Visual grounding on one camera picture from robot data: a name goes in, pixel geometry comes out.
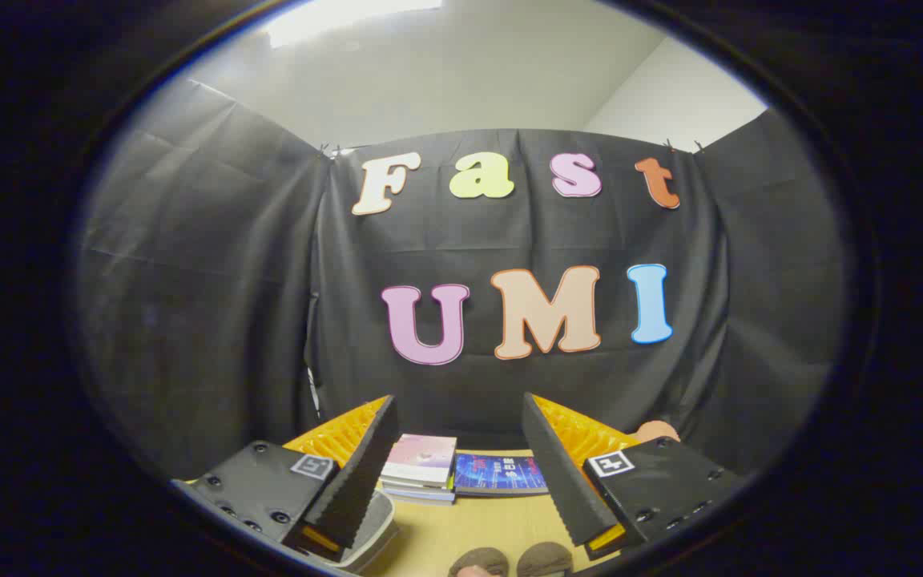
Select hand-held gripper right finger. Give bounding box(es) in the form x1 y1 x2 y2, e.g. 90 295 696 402
521 392 744 562

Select pink fuzzy pad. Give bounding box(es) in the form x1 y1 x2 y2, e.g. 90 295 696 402
635 420 681 446

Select blue cover book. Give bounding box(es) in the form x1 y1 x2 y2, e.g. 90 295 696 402
453 452 550 498

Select brown fuzzy slipper shoe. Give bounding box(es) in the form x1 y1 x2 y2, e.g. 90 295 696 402
517 542 574 577
449 547 510 577

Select pink cover book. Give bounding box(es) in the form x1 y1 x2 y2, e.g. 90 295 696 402
382 434 458 488

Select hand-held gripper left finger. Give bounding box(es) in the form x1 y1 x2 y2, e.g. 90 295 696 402
171 394 400 563

